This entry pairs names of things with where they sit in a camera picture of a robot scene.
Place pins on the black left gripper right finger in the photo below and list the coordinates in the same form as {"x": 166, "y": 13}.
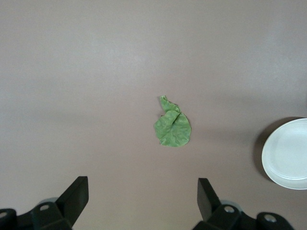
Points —
{"x": 208, "y": 203}

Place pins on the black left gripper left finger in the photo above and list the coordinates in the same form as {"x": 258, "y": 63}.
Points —
{"x": 73, "y": 203}

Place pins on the green lettuce leaf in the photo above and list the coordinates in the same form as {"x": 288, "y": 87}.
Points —
{"x": 173, "y": 129}

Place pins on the beige plate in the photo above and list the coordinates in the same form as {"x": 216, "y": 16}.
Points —
{"x": 287, "y": 155}

